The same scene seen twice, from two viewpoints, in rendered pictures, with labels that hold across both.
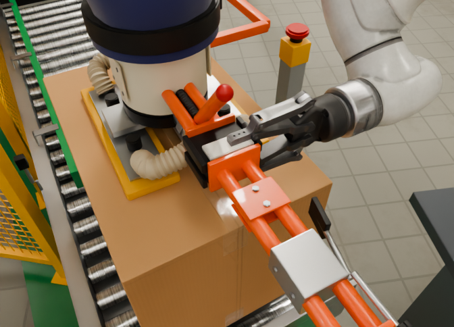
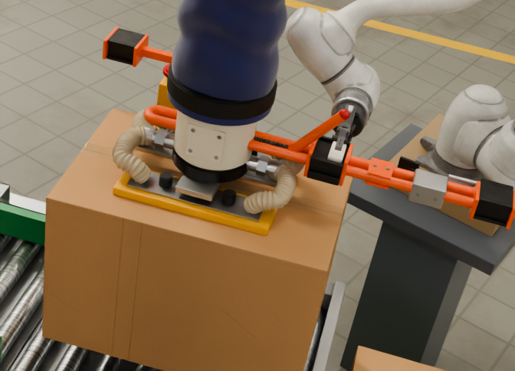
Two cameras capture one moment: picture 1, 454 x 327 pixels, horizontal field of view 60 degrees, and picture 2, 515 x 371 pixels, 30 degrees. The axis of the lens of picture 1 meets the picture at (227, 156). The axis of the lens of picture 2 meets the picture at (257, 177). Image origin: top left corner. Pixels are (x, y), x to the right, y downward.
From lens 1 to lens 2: 1.68 m
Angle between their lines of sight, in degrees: 42
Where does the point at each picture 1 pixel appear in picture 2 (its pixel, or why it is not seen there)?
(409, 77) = (372, 77)
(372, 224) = not seen: hidden behind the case
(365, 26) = (339, 53)
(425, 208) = (354, 192)
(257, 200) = (382, 169)
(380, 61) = (355, 73)
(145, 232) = (300, 244)
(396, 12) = (352, 40)
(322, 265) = (437, 178)
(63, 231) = not seen: outside the picture
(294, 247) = (420, 178)
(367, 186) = not seen: hidden behind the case
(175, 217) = (304, 229)
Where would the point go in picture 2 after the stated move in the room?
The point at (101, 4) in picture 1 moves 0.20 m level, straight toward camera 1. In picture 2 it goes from (241, 87) to (336, 121)
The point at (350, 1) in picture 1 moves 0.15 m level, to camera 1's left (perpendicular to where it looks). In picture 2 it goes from (324, 40) to (282, 56)
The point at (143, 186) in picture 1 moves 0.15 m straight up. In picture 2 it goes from (269, 220) to (282, 161)
